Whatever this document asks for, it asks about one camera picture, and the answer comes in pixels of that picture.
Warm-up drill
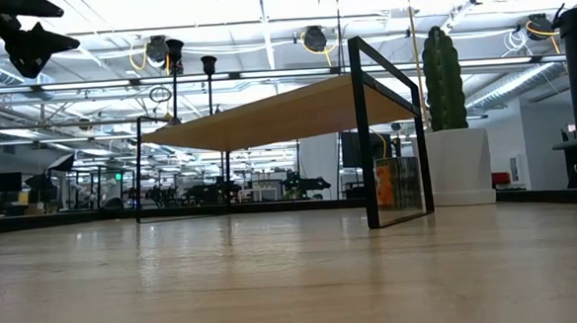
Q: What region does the black aluminium table frame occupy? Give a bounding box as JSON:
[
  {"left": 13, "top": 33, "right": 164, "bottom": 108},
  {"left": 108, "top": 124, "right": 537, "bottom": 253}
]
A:
[{"left": 0, "top": 184, "right": 577, "bottom": 237}]

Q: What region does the white plant pot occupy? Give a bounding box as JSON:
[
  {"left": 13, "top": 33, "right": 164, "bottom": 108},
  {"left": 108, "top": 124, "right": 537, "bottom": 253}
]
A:
[{"left": 410, "top": 125, "right": 499, "bottom": 209}]

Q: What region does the wooden shelf riser, black frame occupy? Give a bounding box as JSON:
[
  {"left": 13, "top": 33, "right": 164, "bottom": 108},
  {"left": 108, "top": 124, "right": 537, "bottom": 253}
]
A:
[{"left": 126, "top": 32, "right": 437, "bottom": 243}]

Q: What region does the black candle stick holder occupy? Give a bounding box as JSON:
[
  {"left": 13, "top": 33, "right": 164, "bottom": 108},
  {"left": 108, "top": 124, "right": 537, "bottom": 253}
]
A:
[
  {"left": 164, "top": 38, "right": 190, "bottom": 125},
  {"left": 199, "top": 54, "right": 220, "bottom": 117}
]

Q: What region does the black background monitor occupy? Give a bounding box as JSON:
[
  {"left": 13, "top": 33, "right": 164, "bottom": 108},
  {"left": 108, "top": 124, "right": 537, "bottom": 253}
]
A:
[{"left": 0, "top": 171, "right": 24, "bottom": 194}]

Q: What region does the black softbox light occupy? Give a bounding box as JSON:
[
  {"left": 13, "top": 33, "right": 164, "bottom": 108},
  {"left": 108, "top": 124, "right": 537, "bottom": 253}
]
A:
[
  {"left": 24, "top": 172, "right": 59, "bottom": 203},
  {"left": 44, "top": 152, "right": 77, "bottom": 175}
]

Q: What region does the green cactus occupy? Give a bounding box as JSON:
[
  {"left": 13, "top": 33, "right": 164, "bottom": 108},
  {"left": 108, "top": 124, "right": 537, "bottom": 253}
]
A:
[{"left": 419, "top": 23, "right": 470, "bottom": 133}]

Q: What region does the black ceiling cord reel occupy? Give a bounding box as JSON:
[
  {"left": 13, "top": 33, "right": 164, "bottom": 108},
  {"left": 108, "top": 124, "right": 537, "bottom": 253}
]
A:
[
  {"left": 526, "top": 12, "right": 560, "bottom": 44},
  {"left": 144, "top": 33, "right": 185, "bottom": 77},
  {"left": 302, "top": 24, "right": 330, "bottom": 53}
]

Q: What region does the orange candle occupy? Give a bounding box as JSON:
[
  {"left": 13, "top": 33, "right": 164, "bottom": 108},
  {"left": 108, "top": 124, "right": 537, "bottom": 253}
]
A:
[{"left": 372, "top": 154, "right": 425, "bottom": 213}]

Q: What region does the dark background screen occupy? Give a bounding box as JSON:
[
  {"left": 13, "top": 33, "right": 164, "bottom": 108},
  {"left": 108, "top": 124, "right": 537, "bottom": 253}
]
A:
[{"left": 339, "top": 128, "right": 393, "bottom": 170}]

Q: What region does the yellow hanging cord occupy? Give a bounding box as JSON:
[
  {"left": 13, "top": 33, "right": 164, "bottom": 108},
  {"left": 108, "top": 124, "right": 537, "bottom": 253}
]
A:
[{"left": 405, "top": 0, "right": 432, "bottom": 132}]

